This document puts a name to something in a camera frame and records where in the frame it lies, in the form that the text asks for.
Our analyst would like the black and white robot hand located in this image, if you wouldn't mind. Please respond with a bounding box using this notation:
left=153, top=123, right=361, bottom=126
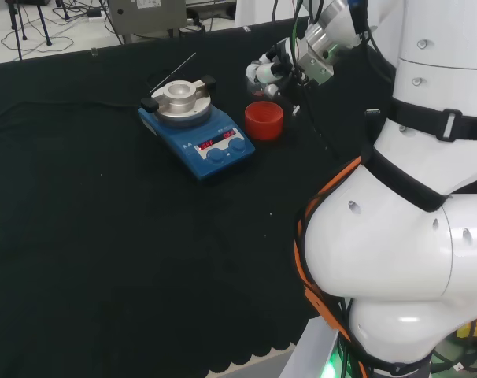
left=246, top=38, right=305, bottom=99

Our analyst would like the clear round-bottom flask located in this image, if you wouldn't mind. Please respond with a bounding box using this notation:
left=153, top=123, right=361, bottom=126
left=246, top=59, right=277, bottom=99

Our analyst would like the blue base heater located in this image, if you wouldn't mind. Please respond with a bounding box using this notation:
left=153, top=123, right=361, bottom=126
left=137, top=76, right=257, bottom=184

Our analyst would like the thin metal probe rod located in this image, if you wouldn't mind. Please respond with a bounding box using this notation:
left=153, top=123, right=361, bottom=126
left=149, top=52, right=198, bottom=95

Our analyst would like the grey metal equipment box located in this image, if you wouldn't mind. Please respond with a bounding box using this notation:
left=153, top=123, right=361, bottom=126
left=106, top=0, right=188, bottom=39

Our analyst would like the black bench cloth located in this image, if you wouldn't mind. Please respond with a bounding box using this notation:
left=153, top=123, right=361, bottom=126
left=0, top=11, right=397, bottom=377

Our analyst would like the black tripod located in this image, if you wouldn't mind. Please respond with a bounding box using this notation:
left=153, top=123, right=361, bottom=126
left=4, top=0, right=72, bottom=62

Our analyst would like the yellow stop button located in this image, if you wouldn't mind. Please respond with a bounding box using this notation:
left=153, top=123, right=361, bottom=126
left=457, top=313, right=477, bottom=350

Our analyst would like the red ring flask stand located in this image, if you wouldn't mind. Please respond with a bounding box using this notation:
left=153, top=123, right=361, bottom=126
left=244, top=100, right=284, bottom=142

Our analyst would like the orange robot cable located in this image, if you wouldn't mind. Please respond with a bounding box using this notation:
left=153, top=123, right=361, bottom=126
left=293, top=156, right=369, bottom=378

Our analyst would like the black heater power cable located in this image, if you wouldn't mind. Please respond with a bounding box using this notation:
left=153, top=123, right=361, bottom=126
left=0, top=100, right=142, bottom=124

